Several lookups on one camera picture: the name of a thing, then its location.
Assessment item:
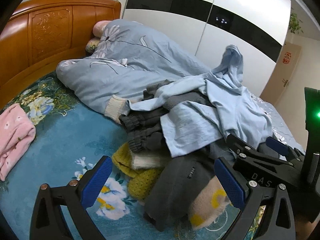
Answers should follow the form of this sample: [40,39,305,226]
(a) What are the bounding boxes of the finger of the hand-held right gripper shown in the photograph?
[226,134,305,188]
[266,137,306,163]

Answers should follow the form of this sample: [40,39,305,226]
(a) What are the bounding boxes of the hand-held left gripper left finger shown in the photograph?
[29,155,113,240]

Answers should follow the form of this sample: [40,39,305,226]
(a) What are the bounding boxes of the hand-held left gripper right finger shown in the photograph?
[214,157,299,240]

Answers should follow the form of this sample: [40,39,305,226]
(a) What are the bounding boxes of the light blue shirt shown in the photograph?
[129,44,273,158]

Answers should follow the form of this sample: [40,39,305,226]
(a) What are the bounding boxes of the beige fuzzy garment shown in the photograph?
[189,175,234,230]

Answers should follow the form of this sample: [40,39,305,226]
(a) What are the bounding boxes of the yellow knit sweater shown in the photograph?
[111,142,163,200]

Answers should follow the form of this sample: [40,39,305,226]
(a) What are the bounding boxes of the beige wooden door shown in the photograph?
[260,42,302,105]

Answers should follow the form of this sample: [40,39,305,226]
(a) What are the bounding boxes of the teal floral bed sheet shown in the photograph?
[0,70,265,240]

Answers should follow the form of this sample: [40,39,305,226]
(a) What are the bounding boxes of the dark grey garment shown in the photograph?
[144,142,235,232]

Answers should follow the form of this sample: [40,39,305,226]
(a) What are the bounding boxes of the white fuzzy cloth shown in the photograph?
[131,152,170,170]

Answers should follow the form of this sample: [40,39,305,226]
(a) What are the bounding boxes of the red door decoration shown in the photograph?
[282,51,293,65]

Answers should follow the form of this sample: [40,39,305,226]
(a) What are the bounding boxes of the grey pants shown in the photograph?
[119,79,213,153]

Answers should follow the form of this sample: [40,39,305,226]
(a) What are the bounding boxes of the pink floral garment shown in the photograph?
[0,103,37,181]

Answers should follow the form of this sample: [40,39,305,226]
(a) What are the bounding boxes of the green plant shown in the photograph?
[289,7,304,34]

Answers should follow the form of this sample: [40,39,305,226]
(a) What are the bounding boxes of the blue floral duvet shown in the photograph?
[55,19,307,154]

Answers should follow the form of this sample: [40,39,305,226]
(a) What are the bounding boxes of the floral pillow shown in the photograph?
[85,37,102,55]

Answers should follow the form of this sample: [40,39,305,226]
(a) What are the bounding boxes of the white wardrobe with black stripe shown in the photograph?
[122,0,292,98]

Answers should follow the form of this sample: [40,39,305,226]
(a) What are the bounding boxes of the carved wooden headboard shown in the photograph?
[0,0,122,108]

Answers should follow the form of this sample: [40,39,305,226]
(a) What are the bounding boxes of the pink pillow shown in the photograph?
[93,21,108,38]

